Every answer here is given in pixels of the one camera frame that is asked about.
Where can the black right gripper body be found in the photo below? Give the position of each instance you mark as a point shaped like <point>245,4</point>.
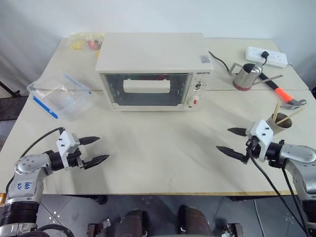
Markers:
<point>253,149</point>

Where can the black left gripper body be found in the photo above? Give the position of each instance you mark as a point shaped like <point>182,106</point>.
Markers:
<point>74,159</point>

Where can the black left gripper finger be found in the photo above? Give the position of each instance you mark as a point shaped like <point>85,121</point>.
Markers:
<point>89,140</point>
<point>96,161</point>

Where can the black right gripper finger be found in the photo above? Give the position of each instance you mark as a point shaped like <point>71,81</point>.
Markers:
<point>238,131</point>
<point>232,152</point>

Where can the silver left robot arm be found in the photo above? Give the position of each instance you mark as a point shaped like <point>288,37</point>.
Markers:
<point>29,168</point>

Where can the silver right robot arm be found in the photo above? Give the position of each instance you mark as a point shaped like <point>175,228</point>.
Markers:
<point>297,154</point>

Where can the small oven temperature knob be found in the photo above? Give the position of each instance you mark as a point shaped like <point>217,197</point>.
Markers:
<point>198,85</point>

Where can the clear bag of toy food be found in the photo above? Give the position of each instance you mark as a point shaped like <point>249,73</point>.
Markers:
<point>85,40</point>

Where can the white toaster oven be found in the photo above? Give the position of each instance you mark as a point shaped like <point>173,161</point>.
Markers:
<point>153,51</point>

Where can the brown cardboard cup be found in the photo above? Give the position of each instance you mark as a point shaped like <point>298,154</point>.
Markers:
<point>279,126</point>

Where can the wooden chopstick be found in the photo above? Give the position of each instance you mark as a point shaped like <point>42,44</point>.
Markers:
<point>290,117</point>
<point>277,112</point>

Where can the clear plastic box blue clips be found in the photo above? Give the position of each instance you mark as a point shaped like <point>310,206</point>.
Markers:
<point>61,101</point>

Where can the stainless steel watering can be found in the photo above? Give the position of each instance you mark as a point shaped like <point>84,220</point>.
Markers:
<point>247,76</point>

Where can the thin wooden stick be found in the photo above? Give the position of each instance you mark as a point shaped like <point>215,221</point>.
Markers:
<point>53,90</point>

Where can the dark rounded shape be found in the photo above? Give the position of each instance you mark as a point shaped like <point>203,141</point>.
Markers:
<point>195,222</point>
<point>134,223</point>

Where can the black power plug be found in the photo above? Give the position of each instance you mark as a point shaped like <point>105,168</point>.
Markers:
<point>264,56</point>

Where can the white power strip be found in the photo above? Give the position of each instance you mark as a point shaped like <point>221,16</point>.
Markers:
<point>276,58</point>

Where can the black metal stand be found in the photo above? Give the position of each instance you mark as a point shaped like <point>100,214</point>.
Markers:
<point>11,91</point>

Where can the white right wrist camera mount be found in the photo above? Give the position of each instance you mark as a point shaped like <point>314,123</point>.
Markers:
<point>263,133</point>

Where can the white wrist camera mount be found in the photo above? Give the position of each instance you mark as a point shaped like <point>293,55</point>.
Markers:
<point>64,143</point>
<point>263,133</point>

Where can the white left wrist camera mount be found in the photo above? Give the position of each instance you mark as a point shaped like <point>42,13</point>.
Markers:
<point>64,143</point>

